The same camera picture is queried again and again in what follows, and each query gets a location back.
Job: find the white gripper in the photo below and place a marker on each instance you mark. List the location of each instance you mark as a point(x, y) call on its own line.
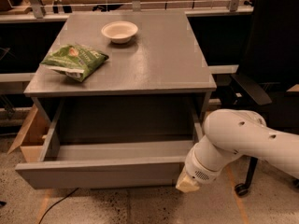
point(199, 171)

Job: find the grey top drawer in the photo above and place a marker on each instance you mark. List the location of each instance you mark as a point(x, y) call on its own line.
point(115, 148)

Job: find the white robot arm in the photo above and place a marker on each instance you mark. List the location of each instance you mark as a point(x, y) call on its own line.
point(230, 134)

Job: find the grey drawer cabinet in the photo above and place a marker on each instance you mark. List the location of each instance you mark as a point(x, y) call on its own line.
point(161, 64)

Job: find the black office chair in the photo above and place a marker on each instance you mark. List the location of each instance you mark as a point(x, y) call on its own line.
point(268, 68)

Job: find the cardboard box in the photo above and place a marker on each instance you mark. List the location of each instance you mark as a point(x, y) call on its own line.
point(31, 136)

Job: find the green chip bag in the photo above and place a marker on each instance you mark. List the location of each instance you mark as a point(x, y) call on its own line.
point(75, 61)

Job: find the white paper bowl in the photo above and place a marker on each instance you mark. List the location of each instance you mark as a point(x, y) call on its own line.
point(119, 32)

